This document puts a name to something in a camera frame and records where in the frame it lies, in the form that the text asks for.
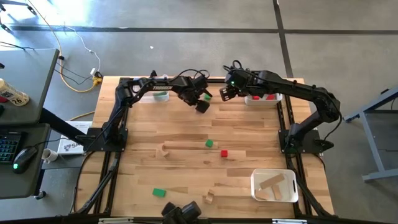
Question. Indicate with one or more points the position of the green cube block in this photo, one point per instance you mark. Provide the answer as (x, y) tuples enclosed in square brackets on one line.
[(207, 98), (209, 143)]

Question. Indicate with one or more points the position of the black computer mouse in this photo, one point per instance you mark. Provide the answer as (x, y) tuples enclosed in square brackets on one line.
[(23, 159)]

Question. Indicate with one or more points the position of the dark grey desk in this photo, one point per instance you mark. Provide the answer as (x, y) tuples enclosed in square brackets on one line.
[(18, 183)]

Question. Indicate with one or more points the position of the white printed paper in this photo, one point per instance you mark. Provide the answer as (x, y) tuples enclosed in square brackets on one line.
[(70, 147)]

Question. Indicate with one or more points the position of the black diagonal support bar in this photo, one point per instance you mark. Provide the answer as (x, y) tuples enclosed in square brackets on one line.
[(62, 124)]

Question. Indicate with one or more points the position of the silver metal bracket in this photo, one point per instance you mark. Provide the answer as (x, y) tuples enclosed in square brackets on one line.
[(289, 221), (115, 220)]

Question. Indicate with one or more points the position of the blue-grey table frame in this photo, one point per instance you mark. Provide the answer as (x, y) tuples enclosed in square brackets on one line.
[(372, 143)]

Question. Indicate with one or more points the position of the black backlit keyboard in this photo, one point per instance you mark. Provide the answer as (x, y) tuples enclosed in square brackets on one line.
[(9, 147)]

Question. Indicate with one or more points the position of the red rectangular block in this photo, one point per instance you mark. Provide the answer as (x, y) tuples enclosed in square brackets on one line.
[(270, 97)]

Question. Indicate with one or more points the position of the thick natural wood block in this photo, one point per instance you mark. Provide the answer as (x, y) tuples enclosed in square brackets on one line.
[(208, 199)]

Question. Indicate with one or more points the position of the small natural wood block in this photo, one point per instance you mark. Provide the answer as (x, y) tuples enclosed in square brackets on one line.
[(262, 194)]

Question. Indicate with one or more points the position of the small red object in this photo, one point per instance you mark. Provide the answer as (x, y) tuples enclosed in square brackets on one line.
[(2, 99)]

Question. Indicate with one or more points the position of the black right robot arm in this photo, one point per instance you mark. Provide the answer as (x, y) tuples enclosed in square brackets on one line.
[(295, 88)]

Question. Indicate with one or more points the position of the tall natural wood block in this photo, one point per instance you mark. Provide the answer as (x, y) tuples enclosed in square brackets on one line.
[(276, 192)]

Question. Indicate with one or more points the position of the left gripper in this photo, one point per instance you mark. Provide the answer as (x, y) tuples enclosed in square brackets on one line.
[(191, 88)]

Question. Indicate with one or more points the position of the clear plastic bin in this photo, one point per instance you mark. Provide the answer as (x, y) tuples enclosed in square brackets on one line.
[(146, 99)]

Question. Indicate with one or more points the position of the arched natural wood block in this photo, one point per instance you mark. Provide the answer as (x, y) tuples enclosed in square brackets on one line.
[(162, 151)]

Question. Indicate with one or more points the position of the yellow plug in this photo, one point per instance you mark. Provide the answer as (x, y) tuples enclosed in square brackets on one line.
[(97, 81)]

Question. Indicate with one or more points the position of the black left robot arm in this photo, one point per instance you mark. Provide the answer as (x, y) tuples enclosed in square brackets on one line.
[(146, 85)]

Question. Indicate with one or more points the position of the white cup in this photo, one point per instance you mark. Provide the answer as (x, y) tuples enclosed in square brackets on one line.
[(49, 155)]

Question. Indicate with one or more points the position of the white labelled bottle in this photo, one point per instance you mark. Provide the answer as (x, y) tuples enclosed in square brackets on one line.
[(14, 93)]

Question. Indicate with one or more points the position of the white plastic bin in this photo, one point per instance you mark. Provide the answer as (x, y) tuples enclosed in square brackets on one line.
[(264, 102), (287, 174)]

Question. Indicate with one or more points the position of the red cube block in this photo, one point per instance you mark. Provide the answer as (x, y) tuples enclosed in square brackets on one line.
[(255, 97), (224, 153)]

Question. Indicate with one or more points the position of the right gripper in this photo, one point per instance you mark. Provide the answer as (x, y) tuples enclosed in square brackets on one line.
[(239, 82)]

